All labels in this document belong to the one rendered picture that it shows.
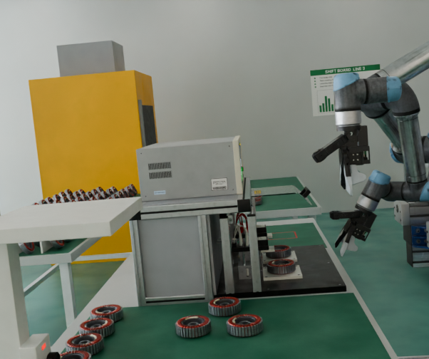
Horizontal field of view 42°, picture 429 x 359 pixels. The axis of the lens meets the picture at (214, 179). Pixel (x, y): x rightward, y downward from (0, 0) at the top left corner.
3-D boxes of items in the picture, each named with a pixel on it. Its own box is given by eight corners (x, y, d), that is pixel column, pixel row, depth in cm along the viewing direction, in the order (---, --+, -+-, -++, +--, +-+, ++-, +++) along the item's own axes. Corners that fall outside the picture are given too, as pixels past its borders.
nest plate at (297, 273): (298, 267, 229) (298, 264, 229) (302, 278, 214) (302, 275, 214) (262, 270, 230) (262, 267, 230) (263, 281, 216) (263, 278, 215)
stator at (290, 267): (296, 266, 227) (295, 257, 227) (296, 274, 216) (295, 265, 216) (268, 267, 229) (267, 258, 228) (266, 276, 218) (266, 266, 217)
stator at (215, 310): (246, 306, 194) (245, 296, 194) (234, 318, 184) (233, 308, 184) (216, 305, 199) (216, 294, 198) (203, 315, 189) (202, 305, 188)
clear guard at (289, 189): (306, 196, 261) (305, 184, 260) (312, 205, 237) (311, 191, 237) (236, 201, 264) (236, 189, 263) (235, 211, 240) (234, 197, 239)
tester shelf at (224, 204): (250, 186, 266) (249, 177, 265) (251, 211, 198) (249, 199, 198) (159, 194, 269) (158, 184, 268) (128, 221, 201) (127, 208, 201)
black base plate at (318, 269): (323, 248, 265) (323, 243, 265) (346, 291, 201) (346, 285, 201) (224, 256, 268) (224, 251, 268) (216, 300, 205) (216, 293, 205)
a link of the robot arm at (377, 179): (396, 179, 216) (387, 174, 210) (383, 204, 217) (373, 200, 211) (379, 171, 221) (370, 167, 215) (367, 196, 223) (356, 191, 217)
